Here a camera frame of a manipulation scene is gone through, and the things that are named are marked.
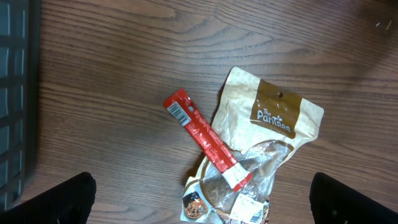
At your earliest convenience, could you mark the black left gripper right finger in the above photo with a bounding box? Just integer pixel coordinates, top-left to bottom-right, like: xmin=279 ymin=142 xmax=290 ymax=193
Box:
xmin=309 ymin=172 xmax=397 ymax=224

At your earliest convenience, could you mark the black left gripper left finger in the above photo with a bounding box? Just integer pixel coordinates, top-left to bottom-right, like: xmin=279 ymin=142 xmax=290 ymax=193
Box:
xmin=1 ymin=172 xmax=96 ymax=224

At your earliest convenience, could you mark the beige brown snack pouch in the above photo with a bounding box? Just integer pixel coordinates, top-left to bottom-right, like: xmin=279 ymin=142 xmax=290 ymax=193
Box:
xmin=180 ymin=67 xmax=324 ymax=224

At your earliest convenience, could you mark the red stick sachet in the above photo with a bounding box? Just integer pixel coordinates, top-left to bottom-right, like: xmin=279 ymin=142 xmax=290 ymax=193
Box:
xmin=163 ymin=88 xmax=252 ymax=192

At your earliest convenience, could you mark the grey plastic basket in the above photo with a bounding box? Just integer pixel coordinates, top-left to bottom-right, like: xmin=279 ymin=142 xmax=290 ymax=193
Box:
xmin=1 ymin=0 xmax=42 ymax=212

